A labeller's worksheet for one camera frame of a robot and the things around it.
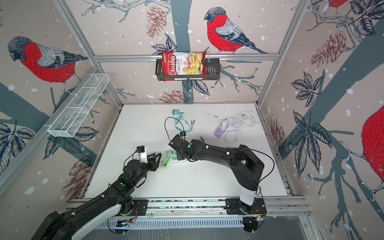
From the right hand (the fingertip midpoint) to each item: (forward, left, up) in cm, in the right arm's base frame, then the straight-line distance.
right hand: (180, 156), depth 86 cm
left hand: (-2, +12, +4) cm, 13 cm away
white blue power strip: (-1, +5, -3) cm, 5 cm away
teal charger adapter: (+38, +9, -3) cm, 39 cm away
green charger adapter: (+4, +10, -7) cm, 13 cm away
